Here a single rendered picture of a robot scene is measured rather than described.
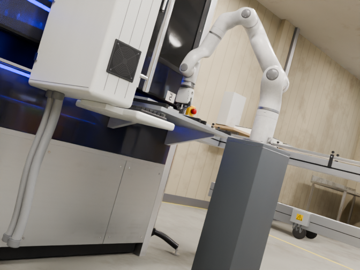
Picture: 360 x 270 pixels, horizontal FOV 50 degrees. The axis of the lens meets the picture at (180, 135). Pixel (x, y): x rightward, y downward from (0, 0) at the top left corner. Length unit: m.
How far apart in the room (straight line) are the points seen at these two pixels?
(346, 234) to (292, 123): 4.75
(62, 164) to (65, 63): 0.63
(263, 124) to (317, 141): 6.11
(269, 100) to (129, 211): 1.04
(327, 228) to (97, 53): 2.03
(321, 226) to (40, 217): 1.81
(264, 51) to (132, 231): 1.31
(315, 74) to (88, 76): 6.75
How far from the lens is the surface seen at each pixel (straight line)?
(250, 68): 6.34
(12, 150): 1.81
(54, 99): 1.59
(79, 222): 2.14
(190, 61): 2.27
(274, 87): 2.10
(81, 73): 1.38
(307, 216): 2.83
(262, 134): 2.10
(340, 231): 2.83
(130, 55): 1.37
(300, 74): 7.44
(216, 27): 2.37
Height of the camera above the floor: 0.69
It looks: 3 degrees up
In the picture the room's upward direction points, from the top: 16 degrees clockwise
